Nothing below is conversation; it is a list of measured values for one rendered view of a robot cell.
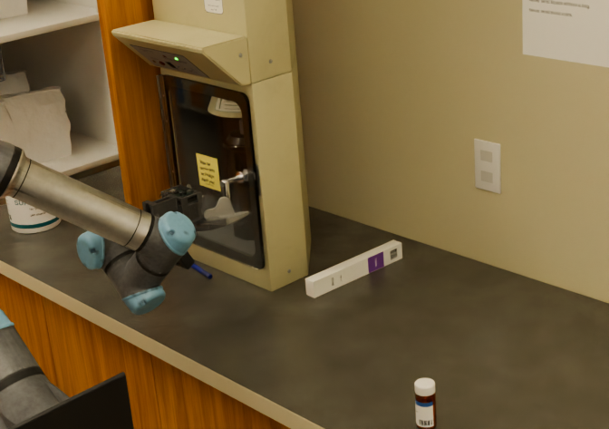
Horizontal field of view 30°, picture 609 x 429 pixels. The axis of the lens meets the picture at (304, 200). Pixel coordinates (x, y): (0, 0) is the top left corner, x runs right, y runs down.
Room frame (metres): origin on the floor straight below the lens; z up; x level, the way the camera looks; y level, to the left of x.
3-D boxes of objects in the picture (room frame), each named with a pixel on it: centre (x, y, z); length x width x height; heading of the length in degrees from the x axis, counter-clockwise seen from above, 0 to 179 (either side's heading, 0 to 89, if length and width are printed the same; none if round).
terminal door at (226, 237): (2.36, 0.20, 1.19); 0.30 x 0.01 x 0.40; 41
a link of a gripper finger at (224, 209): (2.17, 0.16, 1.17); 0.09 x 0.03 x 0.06; 95
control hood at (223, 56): (2.33, 0.24, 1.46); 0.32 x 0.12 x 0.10; 41
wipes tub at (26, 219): (2.77, 0.70, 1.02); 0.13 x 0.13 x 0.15
